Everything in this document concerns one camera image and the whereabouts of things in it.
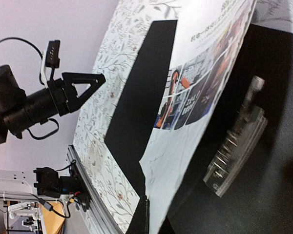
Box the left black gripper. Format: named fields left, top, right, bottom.
left=47, top=72, right=105, bottom=116

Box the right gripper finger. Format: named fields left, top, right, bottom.
left=126, top=195, right=149, bottom=234

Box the silver folder clip mechanism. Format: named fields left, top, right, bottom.
left=203, top=76, right=268, bottom=197

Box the colour printed brochure sheet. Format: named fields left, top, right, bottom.
left=140, top=0, right=256, bottom=234

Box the black clip folder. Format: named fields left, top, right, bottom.
left=104, top=19, right=293, bottom=234

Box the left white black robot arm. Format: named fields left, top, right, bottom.
left=0, top=65, right=105, bottom=210

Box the aluminium mounting rail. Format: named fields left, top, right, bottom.
left=67, top=145, right=122, bottom=234

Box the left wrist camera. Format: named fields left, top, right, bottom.
left=40, top=40, right=61, bottom=88

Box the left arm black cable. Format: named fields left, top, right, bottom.
left=0, top=37, right=59, bottom=140

